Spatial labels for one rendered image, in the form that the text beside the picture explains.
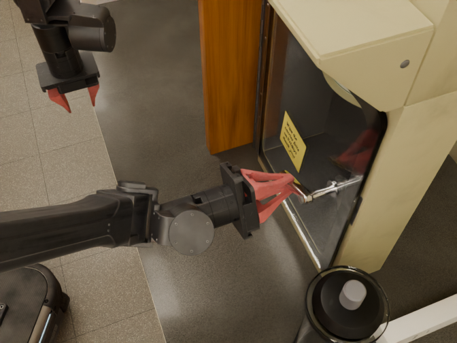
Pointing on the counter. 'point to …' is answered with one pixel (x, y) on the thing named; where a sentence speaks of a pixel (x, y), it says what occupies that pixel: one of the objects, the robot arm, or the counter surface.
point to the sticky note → (292, 141)
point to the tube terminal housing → (406, 149)
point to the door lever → (304, 195)
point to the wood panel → (229, 70)
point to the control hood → (362, 43)
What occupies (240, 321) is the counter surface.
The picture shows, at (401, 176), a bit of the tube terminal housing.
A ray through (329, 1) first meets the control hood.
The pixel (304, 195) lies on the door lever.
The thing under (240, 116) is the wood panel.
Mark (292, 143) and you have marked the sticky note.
